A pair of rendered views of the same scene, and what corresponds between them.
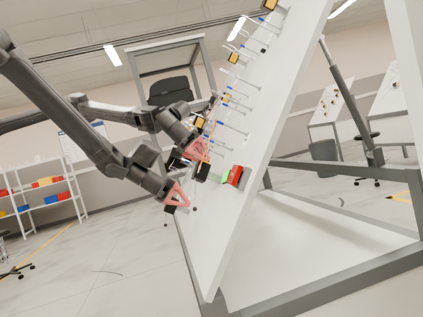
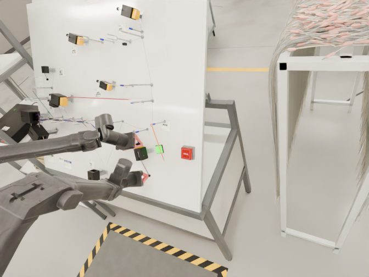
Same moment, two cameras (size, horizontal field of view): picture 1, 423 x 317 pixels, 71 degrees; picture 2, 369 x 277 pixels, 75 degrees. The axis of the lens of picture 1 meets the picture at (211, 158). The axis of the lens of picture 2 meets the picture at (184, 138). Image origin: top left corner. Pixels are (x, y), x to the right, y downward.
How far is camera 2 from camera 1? 0.79 m
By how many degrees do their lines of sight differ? 53
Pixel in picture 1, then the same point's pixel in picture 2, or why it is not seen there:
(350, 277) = (225, 160)
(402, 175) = (224, 106)
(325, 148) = not seen: hidden behind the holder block
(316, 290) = (219, 175)
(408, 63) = (283, 111)
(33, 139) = not seen: outside the picture
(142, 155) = (125, 172)
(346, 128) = not seen: hidden behind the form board
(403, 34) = (284, 104)
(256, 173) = (201, 149)
